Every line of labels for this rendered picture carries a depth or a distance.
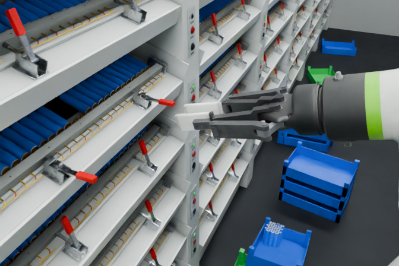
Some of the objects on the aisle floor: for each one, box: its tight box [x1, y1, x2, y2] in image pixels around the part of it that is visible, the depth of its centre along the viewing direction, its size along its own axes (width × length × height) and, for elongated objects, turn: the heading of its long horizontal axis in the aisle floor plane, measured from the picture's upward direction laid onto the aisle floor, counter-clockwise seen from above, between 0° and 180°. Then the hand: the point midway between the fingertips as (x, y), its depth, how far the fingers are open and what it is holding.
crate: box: [245, 217, 312, 266], centre depth 155 cm, size 30×20×8 cm
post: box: [239, 0, 272, 188], centre depth 161 cm, size 20×9×174 cm, turn 66°
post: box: [146, 0, 199, 266], centre depth 106 cm, size 20×9×174 cm, turn 66°
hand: (199, 116), depth 64 cm, fingers open, 3 cm apart
